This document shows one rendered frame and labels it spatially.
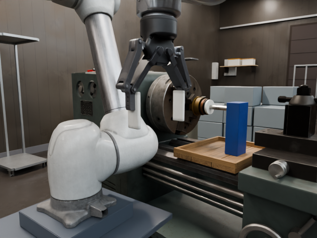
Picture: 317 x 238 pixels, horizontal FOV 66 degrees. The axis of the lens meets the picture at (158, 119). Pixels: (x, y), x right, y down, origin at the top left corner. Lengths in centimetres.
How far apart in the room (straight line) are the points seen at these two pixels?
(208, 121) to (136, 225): 289
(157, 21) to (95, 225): 56
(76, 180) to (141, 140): 25
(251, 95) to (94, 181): 280
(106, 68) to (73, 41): 426
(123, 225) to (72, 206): 17
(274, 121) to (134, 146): 263
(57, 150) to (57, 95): 416
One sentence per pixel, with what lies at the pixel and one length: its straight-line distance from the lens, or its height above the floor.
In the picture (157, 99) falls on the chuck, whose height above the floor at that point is 111.
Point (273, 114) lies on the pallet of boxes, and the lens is 329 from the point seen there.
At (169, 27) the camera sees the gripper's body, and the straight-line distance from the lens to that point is 49.
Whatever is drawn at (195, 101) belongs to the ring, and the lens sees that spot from 117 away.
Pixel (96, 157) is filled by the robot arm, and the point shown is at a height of 97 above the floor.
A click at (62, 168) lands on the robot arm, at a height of 95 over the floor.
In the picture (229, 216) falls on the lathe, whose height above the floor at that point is 54.
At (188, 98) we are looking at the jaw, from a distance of 117.
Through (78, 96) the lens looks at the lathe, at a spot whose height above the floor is 111.
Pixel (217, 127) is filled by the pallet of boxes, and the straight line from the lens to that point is 354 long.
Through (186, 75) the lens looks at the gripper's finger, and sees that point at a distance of 56.
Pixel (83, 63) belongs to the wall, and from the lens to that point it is 524.
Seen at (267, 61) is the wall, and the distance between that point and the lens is 1022.
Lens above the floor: 119
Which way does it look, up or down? 8 degrees down
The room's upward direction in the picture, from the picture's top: straight up
